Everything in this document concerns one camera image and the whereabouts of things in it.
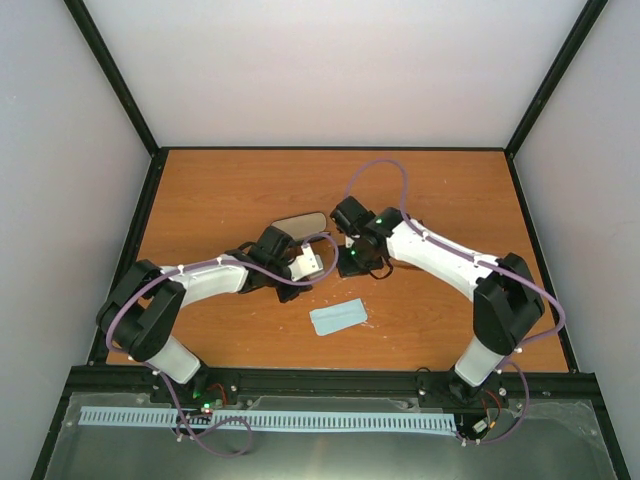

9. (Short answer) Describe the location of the light blue cleaning cloth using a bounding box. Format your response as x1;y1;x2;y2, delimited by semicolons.
309;299;368;336

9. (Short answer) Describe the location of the black glasses case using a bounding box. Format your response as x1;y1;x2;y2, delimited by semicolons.
271;212;327;240

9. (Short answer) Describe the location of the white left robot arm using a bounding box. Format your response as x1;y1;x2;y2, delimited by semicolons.
97;226;323;403

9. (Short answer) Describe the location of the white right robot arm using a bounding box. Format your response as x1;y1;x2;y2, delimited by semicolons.
330;196;545;405

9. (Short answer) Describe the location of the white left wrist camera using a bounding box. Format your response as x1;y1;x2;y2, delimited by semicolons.
288;244;324;282

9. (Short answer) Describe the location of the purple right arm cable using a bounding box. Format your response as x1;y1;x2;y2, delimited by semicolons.
344;159;567;447

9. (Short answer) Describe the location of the black aluminium frame rail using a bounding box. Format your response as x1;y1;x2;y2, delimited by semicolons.
64;364;599;406

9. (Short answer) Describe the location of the light blue cable duct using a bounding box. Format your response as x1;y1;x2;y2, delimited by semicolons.
77;406;457;436

